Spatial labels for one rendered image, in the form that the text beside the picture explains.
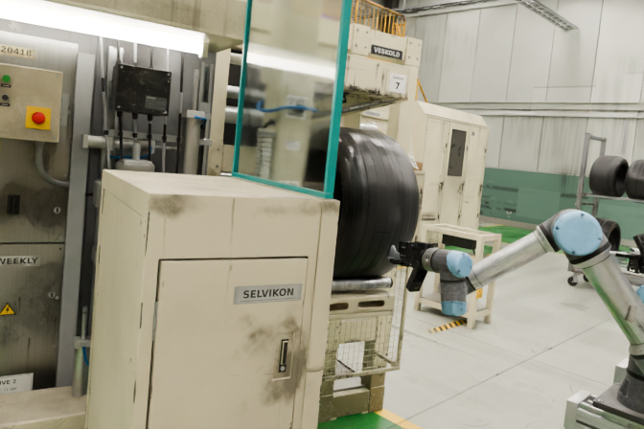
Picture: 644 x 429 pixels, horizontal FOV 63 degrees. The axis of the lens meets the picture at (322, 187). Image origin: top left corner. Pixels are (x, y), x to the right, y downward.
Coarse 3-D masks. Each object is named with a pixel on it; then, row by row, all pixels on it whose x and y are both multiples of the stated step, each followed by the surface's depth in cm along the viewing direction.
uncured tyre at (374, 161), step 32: (352, 128) 196; (352, 160) 180; (384, 160) 184; (352, 192) 177; (384, 192) 178; (416, 192) 186; (352, 224) 177; (384, 224) 179; (416, 224) 188; (352, 256) 181; (384, 256) 186
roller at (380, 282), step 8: (336, 280) 188; (344, 280) 190; (352, 280) 191; (360, 280) 193; (368, 280) 195; (376, 280) 196; (384, 280) 198; (392, 280) 200; (336, 288) 187; (344, 288) 189; (352, 288) 191; (360, 288) 193; (368, 288) 195; (376, 288) 197
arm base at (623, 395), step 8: (632, 376) 154; (640, 376) 152; (624, 384) 157; (632, 384) 154; (640, 384) 152; (624, 392) 157; (632, 392) 153; (640, 392) 152; (624, 400) 155; (632, 400) 152; (640, 400) 151; (632, 408) 152; (640, 408) 151
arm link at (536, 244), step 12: (552, 216) 160; (540, 228) 161; (528, 240) 162; (540, 240) 160; (552, 240) 158; (504, 252) 165; (516, 252) 163; (528, 252) 162; (540, 252) 161; (552, 252) 161; (480, 264) 168; (492, 264) 165; (504, 264) 164; (516, 264) 163; (468, 276) 168; (480, 276) 166; (492, 276) 166; (468, 288) 168
